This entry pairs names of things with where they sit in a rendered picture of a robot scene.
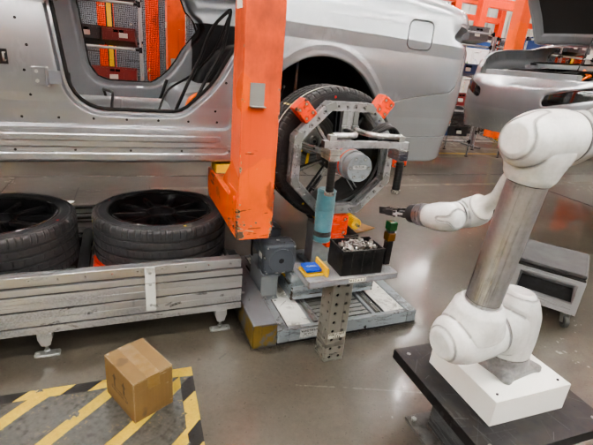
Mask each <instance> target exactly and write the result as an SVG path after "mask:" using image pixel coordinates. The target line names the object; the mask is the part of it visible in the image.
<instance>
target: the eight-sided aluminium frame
mask: <svg viewBox="0 0 593 445"><path fill-rule="evenodd" d="M376 109H377V108H375V106H374V105H373V104H372V103H368V102H343V101H331V100H329V101H327V100H324V101H323V102H322V103H321V104H320V105H319V106H318V107H317V108H316V109H315V110H316V111H317V113H318V114H317V115H316V116H315V117H314V118H313V119H312V120H311V121H310V122H309V123H308V124H306V123H303V122H302V123H301V124H300V125H299V126H298V127H297V128H296V129H294V131H293V132H292V133H291V134H290V135H289V157H288V168H287V175H286V176H287V179H286V181H287V182H288V183H289V185H290V186H291V187H292V188H293V189H294V190H295V191H296V192H297V193H298V195H299V196H300V197H301V198H302V199H303V200H304V201H305V202H306V203H307V205H308V206H309V207H310V208H311V209H312V210H313V211H314V212H315V207H316V200H315V199H314V198H313V197H312V196H311V195H310V193H309V192H308V191H307V190H306V189H305V188H304V186H303V185H302V184H301V183H300V182H299V181H298V180H299V170H300V161H301V151H302V141H303V139H304V138H305V137H306V136H307V135H308V134H309V133H310V132H311V131H312V130H313V129H314V128H315V127H316V126H317V125H318V124H319V123H321V122H322V121H323V120H324V119H325V118H326V117H327V116H328V115H329V114H330V113H331V112H332V111H344V110H347V111H349V112H355V111H359V112H363V113H364V114H365V115H366V116H367V117H368V119H369V120H370V122H371V123H372V125H373V127H375V126H377V125H378V124H381V123H385V121H384V119H383V118H382V116H381V115H380V114H379V113H378V112H377V110H376ZM387 151H388V148H381V149H380V155H379V165H378V171H377V176H376V177H375V178H374V179H373V180H372V181H371V182H370V183H369V184H368V185H367V186H366V187H365V188H364V189H363V190H362V191H361V192H360V193H359V194H358V195H357V196H356V197H355V198H354V199H353V200H352V201H345V202H335V206H334V214H341V213H357V212H358V211H359V210H360V209H362V207H363V206H364V205H365V204H366V203H367V202H368V201H369V200H370V199H371V198H372V197H374V196H375V195H376V194H377V193H378V192H379V191H380V190H381V189H382V188H383V187H384V186H386V184H387V183H388V181H389V178H390V170H391V165H392V160H393V159H392V158H389V157H387V154H388V152H387ZM369 188H370V189H369Z"/></svg>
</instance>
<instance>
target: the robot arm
mask: <svg viewBox="0 0 593 445"><path fill-rule="evenodd" d="M498 148H499V153H500V155H501V157H502V158H503V171H504V173H503V175H502V176H501V177H500V179H499V181H498V183H497V184H496V185H495V187H494V189H493V191H492V192H491V193H489V194H487V195H485V196H484V195H482V194H475V195H473V196H470V197H467V198H464V199H461V200H458V201H455V202H437V203H432V204H429V203H422V204H411V205H409V206H407V207H398V208H395V207H393V208H391V207H379V212H380V213H381V214H385V215H391V216H392V217H396V216H399V217H402V218H406V220H407V221H408V222H410V223H414V224H415V225H418V226H424V227H428V228H429V229H432V230H438V231H455V230H459V229H464V228H472V227H477V226H481V225H483V224H485V223H487V222H489V221H490V220H491V218H492V220H491V223H490V226H489V229H488V231H487V233H486V236H485V239H484V242H483V245H482V248H481V251H480V254H479V255H478V258H477V263H476V265H475V267H474V270H473V273H472V276H471V278H470V280H469V285H468V288H467V289H466V290H463V291H460V292H458V293H457V294H455V295H454V298H453V299H452V301H451V302H450V303H449V305H448V306H447V308H446V309H445V311H444V312H443V313H442V314H441V315H440V316H439V317H438V318H437V319H436V320H435V321H434V322H433V324H432V327H431V329H430V343H431V347H432V349H433V350H434V352H435V353H436V354H437V355H438V356H439V357H440V358H442V359H444V360H445V361H447V362H448V363H451V364H456V365H472V364H475V363H478V364H479V365H480V366H482V367H484V368H485V369H486V370H488V371H489V372H490V373H492V374H493V375H495V376H496V377H497V378H498V379H499V380H500V381H501V382H502V383H503V384H505V385H511V384H512V383H513V382H514V381H516V380H519V379H520V378H522V377H525V376H527V375H529V374H532V373H540V372H541V369H542V367H541V366H540V365H539V364H538V363H536V362H534V361H532V360H530V355H531V353H532V351H533V349H534V347H535V345H536V342H537V338H538V335H539V331H540V328H541V323H542V308H541V304H540V301H539V299H538V298H537V296H536V294H535V293H534V292H532V291H531V290H528V289H526V288H524V287H522V286H518V285H512V284H510V283H511V281H512V278H513V276H514V272H515V270H516V268H517V266H518V263H519V261H520V258H521V256H522V253H523V250H524V248H525V245H526V244H527V242H528V239H529V235H530V233H531V231H532V229H533V226H534V224H535V222H536V219H537V216H538V214H539V211H540V209H541V206H542V205H543V202H544V199H545V196H546V194H547V192H548V190H549V188H551V187H553V186H554V185H556V184H557V183H558V182H559V180H560V179H561V177H562V176H563V175H564V173H565V172H566V171H567V169H568V168H569V167H571V166H574V165H576V164H579V163H581V162H584V161H586V160H588V159H589V158H591V157H593V108H592V109H590V110H569V109H535V110H531V111H528V112H525V113H522V114H521V115H519V116H517V117H515V118H513V119H512V120H510V121H509V122H508V123H507V124H506V125H505V126H504V127H503V128H502V130H501V132H500V134H499V139H498ZM494 209H495V211H494V213H493V210H494Z"/></svg>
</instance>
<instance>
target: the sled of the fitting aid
mask: <svg viewBox="0 0 593 445"><path fill-rule="evenodd" d="M278 283H279V284H280V286H281V287H282V289H283V290H284V291H285V293H286V294H287V296H288V297H289V299H290V300H295V299H302V298H315V297H322V289H323V287H322V288H315V289H308V288H307V287H306V286H305V285H304V283H303V282H295V283H291V282H290V280H289V279H288V277H287V276H286V275H285V274H284V273H282V274H281V275H280V276H278ZM372 283H373V281H372V282H365V283H353V290H352V292H356V291H362V290H371V289H372Z"/></svg>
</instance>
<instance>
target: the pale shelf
mask: <svg viewBox="0 0 593 445"><path fill-rule="evenodd" d="M323 263H324V264H325V265H326V266H327V267H328V268H329V274H328V277H325V276H324V275H319V276H311V277H305V276H304V274H303V273H302V272H301V271H300V270H299V267H301V264H295V265H294V271H295V272H296V274H297V275H298V277H299V278H300V279H301V280H302V282H303V283H304V285H305V286H306V287H307V288H308V289H315V288H322V287H329V286H337V285H344V284H352V283H365V282H372V281H379V280H386V279H395V278H397V274H398V272H396V271H395V270H394V269H393V268H391V267H390V266H383V265H382V268H381V273H373V274H364V275H347V276H339V275H338V274H337V272H336V271H335V270H334V269H333V268H332V267H331V266H330V265H329V263H328V262H327V261H323Z"/></svg>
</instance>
